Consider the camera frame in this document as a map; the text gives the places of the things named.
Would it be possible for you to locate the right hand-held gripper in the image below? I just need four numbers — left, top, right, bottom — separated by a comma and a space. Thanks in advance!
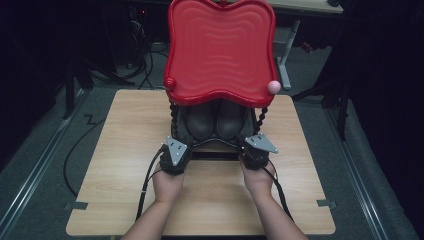
239, 132, 279, 171

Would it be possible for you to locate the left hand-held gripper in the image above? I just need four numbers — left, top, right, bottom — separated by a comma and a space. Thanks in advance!
159, 134, 193, 176

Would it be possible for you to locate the red and black shoe rack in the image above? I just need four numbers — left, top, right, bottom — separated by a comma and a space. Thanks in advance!
163, 0, 282, 163

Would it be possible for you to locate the person's left hand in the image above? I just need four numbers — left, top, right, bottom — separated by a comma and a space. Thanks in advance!
152, 169, 186, 204

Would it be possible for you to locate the person's right hand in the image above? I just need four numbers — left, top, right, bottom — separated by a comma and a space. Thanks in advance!
238, 158, 278, 201

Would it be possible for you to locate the white desk with metal legs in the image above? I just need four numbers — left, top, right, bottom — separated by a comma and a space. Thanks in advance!
263, 0, 344, 92

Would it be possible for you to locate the grey tape strip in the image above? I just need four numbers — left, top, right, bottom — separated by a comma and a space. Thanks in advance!
316, 198, 338, 208
63, 201, 89, 212

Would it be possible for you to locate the black tripod stand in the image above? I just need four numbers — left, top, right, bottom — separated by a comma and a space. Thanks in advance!
291, 49, 354, 141

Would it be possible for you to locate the black metal stand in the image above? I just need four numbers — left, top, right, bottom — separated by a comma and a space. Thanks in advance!
62, 54, 136, 120

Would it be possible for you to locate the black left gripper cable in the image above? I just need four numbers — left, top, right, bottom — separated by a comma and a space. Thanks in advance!
134, 146, 168, 222

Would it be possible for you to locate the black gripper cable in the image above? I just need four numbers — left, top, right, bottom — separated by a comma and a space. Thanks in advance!
134, 146, 168, 222
263, 166, 295, 223

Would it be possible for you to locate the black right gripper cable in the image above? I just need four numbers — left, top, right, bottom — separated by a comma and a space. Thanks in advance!
263, 166, 295, 223

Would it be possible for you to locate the bundle of black cables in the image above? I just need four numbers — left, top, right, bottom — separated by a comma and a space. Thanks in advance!
114, 6, 171, 91

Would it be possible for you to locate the black floor cable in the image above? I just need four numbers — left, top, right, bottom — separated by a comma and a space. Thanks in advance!
62, 114, 108, 198

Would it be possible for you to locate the metal floor rail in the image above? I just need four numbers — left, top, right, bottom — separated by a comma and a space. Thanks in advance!
0, 94, 86, 236
323, 108, 390, 240

